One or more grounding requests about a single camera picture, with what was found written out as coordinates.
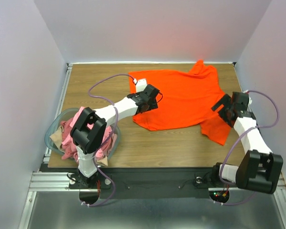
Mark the clear plastic basket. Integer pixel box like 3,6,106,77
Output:
44,107,121,162

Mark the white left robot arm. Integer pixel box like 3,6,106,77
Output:
70,84,160,188

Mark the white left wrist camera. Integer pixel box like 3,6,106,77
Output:
133,78,147,93

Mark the pink t shirt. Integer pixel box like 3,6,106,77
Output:
60,107,118,161

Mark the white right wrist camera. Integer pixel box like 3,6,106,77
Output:
243,90,253,106

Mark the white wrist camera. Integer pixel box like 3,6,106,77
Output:
243,90,253,106
133,78,147,93

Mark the orange t shirt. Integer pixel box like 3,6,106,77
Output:
129,60,231,145

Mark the aluminium frame rail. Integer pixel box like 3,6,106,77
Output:
18,63,73,229

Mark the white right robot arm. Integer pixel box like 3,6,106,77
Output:
210,90,283,194

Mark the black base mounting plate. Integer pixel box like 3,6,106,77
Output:
69,167,224,199

